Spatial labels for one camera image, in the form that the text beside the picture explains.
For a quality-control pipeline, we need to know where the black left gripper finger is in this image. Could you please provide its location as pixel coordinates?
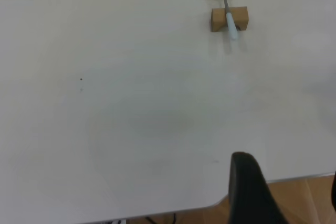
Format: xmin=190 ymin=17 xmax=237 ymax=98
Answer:
xmin=227 ymin=152 xmax=289 ymax=224

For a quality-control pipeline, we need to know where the spoon with pale blue handle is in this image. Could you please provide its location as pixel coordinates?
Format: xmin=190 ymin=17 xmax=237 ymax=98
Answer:
xmin=214 ymin=0 xmax=239 ymax=40

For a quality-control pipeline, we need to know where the arched wooden block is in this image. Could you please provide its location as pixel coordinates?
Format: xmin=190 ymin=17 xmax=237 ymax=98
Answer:
xmin=210 ymin=6 xmax=249 ymax=33

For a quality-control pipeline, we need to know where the black cable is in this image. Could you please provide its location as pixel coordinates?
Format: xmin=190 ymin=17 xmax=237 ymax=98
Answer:
xmin=144 ymin=212 xmax=177 ymax=224

